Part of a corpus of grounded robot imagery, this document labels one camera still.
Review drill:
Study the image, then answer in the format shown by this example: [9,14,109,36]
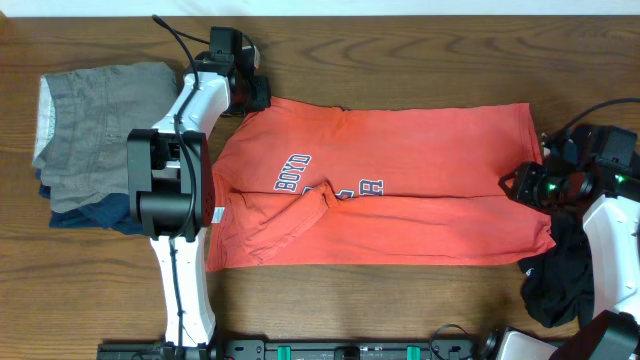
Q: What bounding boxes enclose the navy folded garment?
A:
[49,167,143,235]

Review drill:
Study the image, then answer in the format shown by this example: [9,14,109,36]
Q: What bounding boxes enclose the red printed t-shirt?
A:
[207,98,554,271]

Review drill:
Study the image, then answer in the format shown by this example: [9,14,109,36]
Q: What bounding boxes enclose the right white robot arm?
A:
[496,125,639,359]

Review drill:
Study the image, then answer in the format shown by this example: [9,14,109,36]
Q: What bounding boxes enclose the grey folded shorts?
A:
[33,62,177,213]

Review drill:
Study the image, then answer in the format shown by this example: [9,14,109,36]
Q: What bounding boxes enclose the black garment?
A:
[518,213,595,328]

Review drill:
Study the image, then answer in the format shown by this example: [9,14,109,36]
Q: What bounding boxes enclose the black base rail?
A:
[96,324,500,360]

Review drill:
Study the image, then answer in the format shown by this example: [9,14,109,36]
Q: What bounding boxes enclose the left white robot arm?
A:
[126,26,271,359]

